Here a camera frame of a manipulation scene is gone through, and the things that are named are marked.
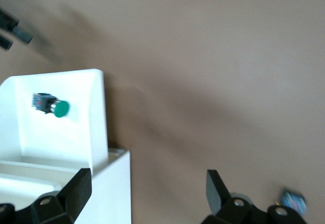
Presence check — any white drawer cabinet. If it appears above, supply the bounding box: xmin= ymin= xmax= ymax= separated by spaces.
xmin=0 ymin=146 xmax=132 ymax=224

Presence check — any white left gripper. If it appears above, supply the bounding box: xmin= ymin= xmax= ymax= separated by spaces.
xmin=0 ymin=7 xmax=34 ymax=51

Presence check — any green push button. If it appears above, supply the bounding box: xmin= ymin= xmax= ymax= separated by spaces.
xmin=31 ymin=92 xmax=70 ymax=118

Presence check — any red push button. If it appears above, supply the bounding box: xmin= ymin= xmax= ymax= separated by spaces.
xmin=279 ymin=188 xmax=309 ymax=216

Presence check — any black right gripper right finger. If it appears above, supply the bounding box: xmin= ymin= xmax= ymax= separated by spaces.
xmin=200 ymin=169 xmax=307 ymax=224

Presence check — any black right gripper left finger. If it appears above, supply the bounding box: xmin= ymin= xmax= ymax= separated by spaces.
xmin=0 ymin=167 xmax=92 ymax=224

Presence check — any white plastic drawer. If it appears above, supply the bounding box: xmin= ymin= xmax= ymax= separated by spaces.
xmin=0 ymin=159 xmax=82 ymax=178
xmin=0 ymin=68 xmax=110 ymax=176
xmin=0 ymin=175 xmax=63 ymax=204

